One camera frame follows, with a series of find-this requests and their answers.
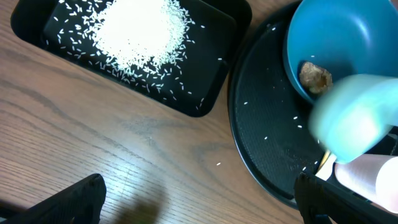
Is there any white plastic knife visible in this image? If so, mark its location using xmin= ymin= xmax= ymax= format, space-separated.
xmin=315 ymin=153 xmax=336 ymax=181

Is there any pile of white rice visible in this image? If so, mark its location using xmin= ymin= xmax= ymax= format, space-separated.
xmin=88 ymin=1 xmax=188 ymax=72

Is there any black rectangular tray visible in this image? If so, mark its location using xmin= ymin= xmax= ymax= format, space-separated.
xmin=11 ymin=0 xmax=252 ymax=117

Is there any white pink cup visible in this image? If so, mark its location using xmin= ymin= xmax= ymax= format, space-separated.
xmin=335 ymin=154 xmax=397 ymax=213

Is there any mint green bowl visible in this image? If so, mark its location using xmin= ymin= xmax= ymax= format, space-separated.
xmin=308 ymin=74 xmax=397 ymax=164

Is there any round black serving tray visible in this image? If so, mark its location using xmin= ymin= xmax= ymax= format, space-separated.
xmin=228 ymin=1 xmax=323 ymax=208

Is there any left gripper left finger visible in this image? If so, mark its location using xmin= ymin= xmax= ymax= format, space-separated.
xmin=1 ymin=174 xmax=106 ymax=224

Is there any brown food piece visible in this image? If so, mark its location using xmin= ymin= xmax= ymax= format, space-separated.
xmin=298 ymin=62 xmax=333 ymax=95

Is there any wooden chopstick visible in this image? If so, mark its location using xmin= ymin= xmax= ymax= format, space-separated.
xmin=318 ymin=150 xmax=331 ymax=170

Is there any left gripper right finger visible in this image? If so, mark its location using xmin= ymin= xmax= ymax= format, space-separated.
xmin=294 ymin=172 xmax=397 ymax=224

